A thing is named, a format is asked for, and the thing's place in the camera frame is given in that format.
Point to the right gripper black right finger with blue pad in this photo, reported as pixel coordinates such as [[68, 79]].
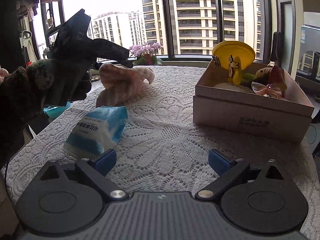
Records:
[[238, 179]]

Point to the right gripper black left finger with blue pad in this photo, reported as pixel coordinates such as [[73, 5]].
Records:
[[83, 180]]

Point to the pink fluffy towel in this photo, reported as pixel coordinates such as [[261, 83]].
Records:
[[121, 84]]

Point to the blue white tissue pack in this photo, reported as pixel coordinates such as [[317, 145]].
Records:
[[98, 131]]

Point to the pink bow hair clip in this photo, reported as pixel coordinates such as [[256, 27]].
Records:
[[266, 90]]

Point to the crochet doll with red hat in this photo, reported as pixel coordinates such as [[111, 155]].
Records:
[[270, 77]]

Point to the yellow duck plush toy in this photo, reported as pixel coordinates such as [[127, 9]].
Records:
[[234, 56]]

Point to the dark gloved left hand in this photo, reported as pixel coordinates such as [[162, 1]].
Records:
[[26, 91]]

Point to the teal plastic basin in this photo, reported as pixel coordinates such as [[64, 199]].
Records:
[[55, 111]]

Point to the pink orchid flower pot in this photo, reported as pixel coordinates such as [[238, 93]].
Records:
[[146, 54]]

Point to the white lace tablecloth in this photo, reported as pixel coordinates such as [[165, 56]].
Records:
[[162, 150]]

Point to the pink cardboard box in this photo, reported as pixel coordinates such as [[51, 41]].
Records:
[[287, 119]]

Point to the grey front-load washing machine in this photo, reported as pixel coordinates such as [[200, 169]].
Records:
[[308, 78]]

